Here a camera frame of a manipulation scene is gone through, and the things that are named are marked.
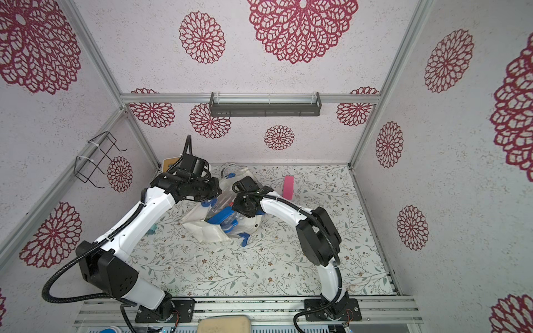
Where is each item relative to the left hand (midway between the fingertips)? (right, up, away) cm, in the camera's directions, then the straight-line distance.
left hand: (222, 192), depth 80 cm
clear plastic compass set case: (+1, -3, +1) cm, 3 cm away
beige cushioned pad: (+3, -43, -12) cm, 44 cm away
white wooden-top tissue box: (-38, +15, +36) cm, 54 cm away
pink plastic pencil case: (+29, +2, +31) cm, 42 cm away
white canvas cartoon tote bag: (-12, -16, +6) cm, 20 cm away
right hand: (+2, -6, +10) cm, 12 cm away
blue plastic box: (-1, -11, +12) cm, 17 cm away
